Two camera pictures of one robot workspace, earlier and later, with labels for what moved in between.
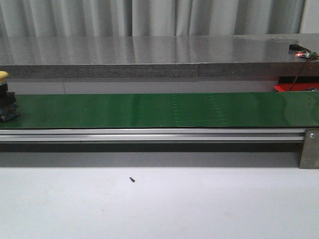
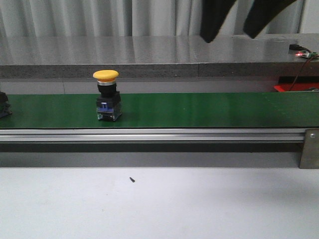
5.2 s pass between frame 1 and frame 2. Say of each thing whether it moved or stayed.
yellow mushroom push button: moved
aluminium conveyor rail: stayed
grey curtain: stayed
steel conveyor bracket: stayed
